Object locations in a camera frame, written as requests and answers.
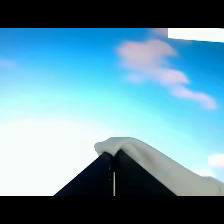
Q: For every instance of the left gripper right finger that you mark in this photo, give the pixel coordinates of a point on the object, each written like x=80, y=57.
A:
x=136, y=180

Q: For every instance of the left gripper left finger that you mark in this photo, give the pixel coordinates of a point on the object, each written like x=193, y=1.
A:
x=95, y=180

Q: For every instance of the white T-shirt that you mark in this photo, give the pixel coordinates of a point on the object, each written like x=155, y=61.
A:
x=166, y=163

